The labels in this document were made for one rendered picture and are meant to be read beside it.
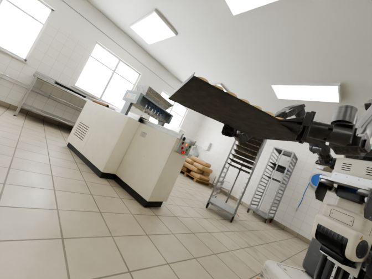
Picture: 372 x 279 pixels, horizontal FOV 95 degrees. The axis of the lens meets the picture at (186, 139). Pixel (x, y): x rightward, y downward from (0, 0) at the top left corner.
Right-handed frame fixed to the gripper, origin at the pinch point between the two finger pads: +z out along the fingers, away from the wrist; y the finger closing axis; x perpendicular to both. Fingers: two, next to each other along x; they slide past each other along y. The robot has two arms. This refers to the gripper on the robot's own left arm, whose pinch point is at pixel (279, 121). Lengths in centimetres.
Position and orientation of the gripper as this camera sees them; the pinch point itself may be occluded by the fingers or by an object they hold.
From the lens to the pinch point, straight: 71.1
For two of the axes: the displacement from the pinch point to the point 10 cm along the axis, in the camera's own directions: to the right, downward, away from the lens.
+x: 4.2, 2.1, 8.8
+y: -3.7, 9.3, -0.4
